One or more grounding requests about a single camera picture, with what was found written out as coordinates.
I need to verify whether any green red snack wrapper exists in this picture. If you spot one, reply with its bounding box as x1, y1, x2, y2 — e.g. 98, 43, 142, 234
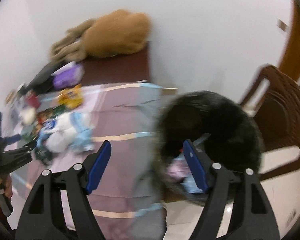
21, 105, 67, 166

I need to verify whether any clear blue plastic packaging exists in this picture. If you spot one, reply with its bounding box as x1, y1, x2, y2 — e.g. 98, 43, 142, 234
70, 112, 94, 154

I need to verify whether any wall light switch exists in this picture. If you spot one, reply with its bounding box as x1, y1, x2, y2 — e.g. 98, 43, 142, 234
277, 19, 288, 32

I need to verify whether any white dough in bag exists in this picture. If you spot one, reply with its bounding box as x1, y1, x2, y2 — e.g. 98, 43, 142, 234
20, 107, 37, 126

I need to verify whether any black lined trash bin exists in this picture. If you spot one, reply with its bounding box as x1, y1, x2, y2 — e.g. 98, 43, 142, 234
154, 91, 264, 206

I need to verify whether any red soda can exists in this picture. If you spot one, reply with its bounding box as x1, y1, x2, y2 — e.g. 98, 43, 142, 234
26, 93, 40, 109

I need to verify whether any white paper cup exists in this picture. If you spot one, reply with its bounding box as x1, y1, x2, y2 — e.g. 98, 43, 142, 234
53, 112, 76, 133

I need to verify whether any yellow chip bag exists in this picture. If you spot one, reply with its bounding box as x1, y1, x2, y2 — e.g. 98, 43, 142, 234
57, 83, 83, 109

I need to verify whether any brown plush cushion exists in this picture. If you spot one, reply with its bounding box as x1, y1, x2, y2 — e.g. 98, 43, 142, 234
81, 9, 151, 58

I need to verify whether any plaid bed sheet cloth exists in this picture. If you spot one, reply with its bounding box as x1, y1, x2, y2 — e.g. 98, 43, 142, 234
11, 83, 166, 239

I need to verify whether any purple tissue pack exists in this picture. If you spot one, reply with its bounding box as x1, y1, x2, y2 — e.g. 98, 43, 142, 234
52, 61, 84, 90

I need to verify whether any pink paper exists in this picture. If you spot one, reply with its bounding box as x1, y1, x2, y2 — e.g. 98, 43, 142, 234
166, 158, 191, 183

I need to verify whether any white blue ointment box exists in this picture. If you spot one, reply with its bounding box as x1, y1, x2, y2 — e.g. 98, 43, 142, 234
41, 119, 57, 134

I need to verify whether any black bag on table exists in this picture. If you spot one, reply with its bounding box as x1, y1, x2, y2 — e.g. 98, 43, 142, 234
25, 61, 66, 94

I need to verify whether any carved wooden chair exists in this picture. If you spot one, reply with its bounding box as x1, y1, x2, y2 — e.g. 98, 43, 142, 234
240, 65, 300, 181

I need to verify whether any wooden door frame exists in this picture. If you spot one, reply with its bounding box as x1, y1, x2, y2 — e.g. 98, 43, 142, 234
279, 1, 300, 82

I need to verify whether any beige plush toy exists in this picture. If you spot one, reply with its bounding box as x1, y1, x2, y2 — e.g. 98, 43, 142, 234
50, 18, 96, 62

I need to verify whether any dark wooden table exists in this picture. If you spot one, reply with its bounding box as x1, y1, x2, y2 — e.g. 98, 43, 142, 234
80, 42, 151, 86

